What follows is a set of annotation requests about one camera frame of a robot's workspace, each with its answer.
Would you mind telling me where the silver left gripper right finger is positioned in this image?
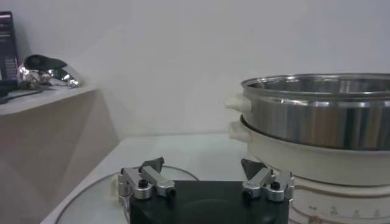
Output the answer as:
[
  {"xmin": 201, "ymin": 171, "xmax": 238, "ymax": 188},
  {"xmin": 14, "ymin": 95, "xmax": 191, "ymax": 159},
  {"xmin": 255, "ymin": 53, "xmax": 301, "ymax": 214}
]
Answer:
[{"xmin": 240, "ymin": 158, "xmax": 296, "ymax": 202}]

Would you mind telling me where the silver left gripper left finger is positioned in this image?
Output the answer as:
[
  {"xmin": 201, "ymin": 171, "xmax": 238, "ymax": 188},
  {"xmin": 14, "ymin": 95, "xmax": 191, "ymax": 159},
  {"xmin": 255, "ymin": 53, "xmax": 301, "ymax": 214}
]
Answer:
[{"xmin": 117, "ymin": 156, "xmax": 177, "ymax": 200}]

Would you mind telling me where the round glass pot lid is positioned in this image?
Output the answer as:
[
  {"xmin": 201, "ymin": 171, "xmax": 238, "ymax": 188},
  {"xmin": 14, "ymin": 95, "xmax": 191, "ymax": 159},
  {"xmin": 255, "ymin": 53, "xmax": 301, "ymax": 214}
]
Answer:
[{"xmin": 54, "ymin": 166, "xmax": 200, "ymax": 224}]

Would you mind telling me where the stainless steel steamer basket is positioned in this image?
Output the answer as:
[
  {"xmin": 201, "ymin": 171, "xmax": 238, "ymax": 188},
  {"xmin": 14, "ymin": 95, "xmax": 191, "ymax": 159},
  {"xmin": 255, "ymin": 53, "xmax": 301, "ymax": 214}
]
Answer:
[{"xmin": 224, "ymin": 72, "xmax": 390, "ymax": 151}]

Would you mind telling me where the cream electric cooking pot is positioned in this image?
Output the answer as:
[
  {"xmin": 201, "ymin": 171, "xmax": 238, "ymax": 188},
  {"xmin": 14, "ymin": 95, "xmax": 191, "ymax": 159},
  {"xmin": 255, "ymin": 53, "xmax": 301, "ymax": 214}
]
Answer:
[{"xmin": 228, "ymin": 120, "xmax": 390, "ymax": 224}]

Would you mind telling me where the white side table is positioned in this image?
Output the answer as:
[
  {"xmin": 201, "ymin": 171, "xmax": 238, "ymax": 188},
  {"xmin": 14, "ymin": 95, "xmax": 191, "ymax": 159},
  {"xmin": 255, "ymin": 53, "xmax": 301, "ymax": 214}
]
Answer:
[{"xmin": 0, "ymin": 86, "xmax": 120, "ymax": 224}]

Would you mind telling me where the chrome headset with black visor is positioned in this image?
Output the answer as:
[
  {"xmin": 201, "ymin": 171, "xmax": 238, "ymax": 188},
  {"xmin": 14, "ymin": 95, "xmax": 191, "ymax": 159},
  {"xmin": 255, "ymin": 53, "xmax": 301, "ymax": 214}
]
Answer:
[{"xmin": 18, "ymin": 54, "xmax": 80, "ymax": 90}]

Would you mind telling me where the thin black usb cable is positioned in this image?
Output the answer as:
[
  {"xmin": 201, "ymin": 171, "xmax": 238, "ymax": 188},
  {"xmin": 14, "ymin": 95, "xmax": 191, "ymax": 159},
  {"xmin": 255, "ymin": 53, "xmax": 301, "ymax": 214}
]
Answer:
[{"xmin": 0, "ymin": 89, "xmax": 44, "ymax": 105}]

